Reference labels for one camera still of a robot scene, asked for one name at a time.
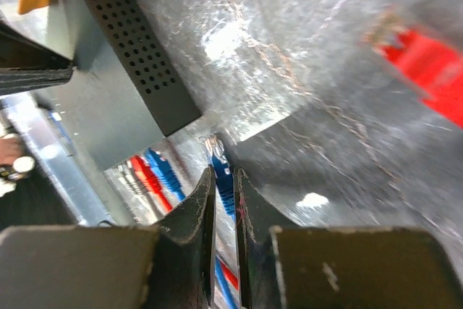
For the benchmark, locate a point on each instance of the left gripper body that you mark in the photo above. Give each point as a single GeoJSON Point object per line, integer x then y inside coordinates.
{"type": "Point", "coordinates": [21, 165]}

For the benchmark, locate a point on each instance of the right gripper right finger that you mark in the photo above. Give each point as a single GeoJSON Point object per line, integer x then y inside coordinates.
{"type": "Point", "coordinates": [284, 265]}

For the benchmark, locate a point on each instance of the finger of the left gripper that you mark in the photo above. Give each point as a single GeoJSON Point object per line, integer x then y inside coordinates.
{"type": "Point", "coordinates": [27, 65]}

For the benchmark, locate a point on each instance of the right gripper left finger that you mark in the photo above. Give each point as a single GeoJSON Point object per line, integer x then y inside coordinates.
{"type": "Point", "coordinates": [166, 265]}

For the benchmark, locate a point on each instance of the black network switch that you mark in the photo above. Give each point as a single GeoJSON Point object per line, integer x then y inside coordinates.
{"type": "Point", "coordinates": [124, 94]}

